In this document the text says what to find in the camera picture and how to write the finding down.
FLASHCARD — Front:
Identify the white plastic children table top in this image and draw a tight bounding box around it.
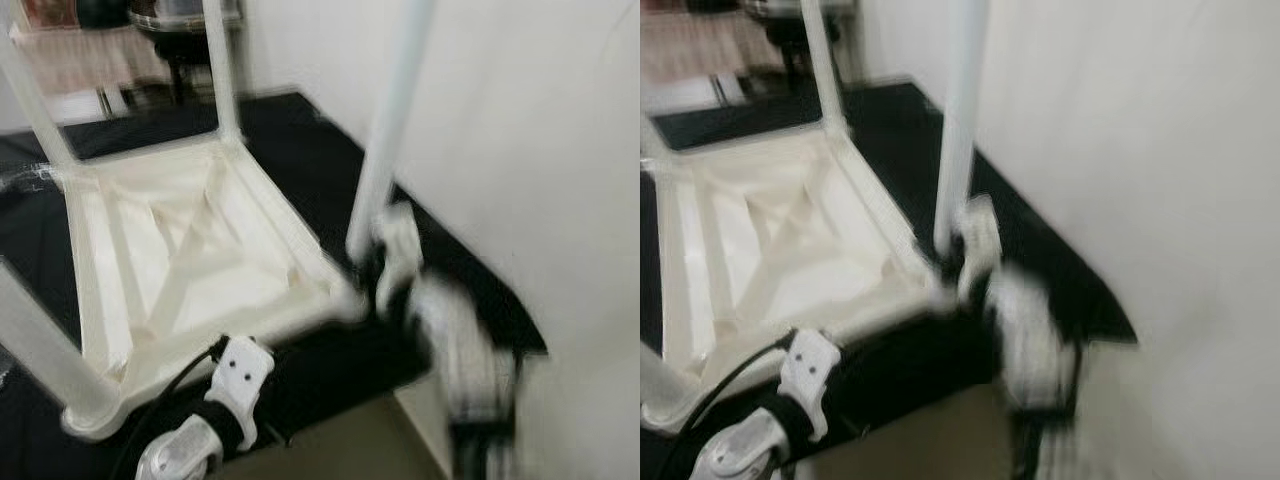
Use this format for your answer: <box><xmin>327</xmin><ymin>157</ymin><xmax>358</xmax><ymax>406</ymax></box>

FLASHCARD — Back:
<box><xmin>645</xmin><ymin>125</ymin><xmax>956</xmax><ymax>436</ymax></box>
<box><xmin>60</xmin><ymin>130</ymin><xmax>366</xmax><ymax>441</ymax></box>

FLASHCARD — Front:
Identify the black tablecloth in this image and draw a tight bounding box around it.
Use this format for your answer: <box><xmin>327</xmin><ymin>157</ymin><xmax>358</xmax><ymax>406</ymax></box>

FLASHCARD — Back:
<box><xmin>640</xmin><ymin>80</ymin><xmax>1139</xmax><ymax>480</ymax></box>
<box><xmin>0</xmin><ymin>92</ymin><xmax>549</xmax><ymax>480</ymax></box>

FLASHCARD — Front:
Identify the black stool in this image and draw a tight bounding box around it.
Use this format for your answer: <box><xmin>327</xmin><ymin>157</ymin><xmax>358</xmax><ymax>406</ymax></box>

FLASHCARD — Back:
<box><xmin>150</xmin><ymin>30</ymin><xmax>216</xmax><ymax>106</ymax></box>
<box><xmin>770</xmin><ymin>15</ymin><xmax>841</xmax><ymax>86</ymax></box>

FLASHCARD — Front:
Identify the beige cloth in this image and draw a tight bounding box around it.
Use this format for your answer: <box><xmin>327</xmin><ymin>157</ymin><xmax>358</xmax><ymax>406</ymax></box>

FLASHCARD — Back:
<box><xmin>640</xmin><ymin>10</ymin><xmax>791</xmax><ymax>86</ymax></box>
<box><xmin>10</xmin><ymin>25</ymin><xmax>176</xmax><ymax>96</ymax></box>

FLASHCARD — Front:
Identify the red printed box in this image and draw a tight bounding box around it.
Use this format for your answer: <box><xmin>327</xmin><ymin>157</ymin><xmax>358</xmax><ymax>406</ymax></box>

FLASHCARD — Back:
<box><xmin>20</xmin><ymin>0</ymin><xmax>76</xmax><ymax>29</ymax></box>

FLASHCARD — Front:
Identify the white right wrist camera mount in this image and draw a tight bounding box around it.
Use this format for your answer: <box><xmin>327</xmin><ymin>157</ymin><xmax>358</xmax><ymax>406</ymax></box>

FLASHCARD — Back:
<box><xmin>955</xmin><ymin>195</ymin><xmax>1003</xmax><ymax>301</ymax></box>
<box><xmin>375</xmin><ymin>205</ymin><xmax>423</xmax><ymax>311</ymax></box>

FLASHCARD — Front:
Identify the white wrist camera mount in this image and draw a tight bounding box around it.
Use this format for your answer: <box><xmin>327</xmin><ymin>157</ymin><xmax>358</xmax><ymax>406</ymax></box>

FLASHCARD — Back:
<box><xmin>780</xmin><ymin>328</ymin><xmax>843</xmax><ymax>441</ymax></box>
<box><xmin>955</xmin><ymin>195</ymin><xmax>1003</xmax><ymax>301</ymax></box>
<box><xmin>215</xmin><ymin>335</ymin><xmax>276</xmax><ymax>451</ymax></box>
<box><xmin>375</xmin><ymin>205</ymin><xmax>423</xmax><ymax>311</ymax></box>

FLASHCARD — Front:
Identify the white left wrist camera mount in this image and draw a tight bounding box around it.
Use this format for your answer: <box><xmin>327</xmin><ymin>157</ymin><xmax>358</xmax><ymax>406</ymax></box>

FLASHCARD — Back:
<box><xmin>215</xmin><ymin>335</ymin><xmax>276</xmax><ymax>451</ymax></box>
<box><xmin>780</xmin><ymin>328</ymin><xmax>843</xmax><ymax>441</ymax></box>

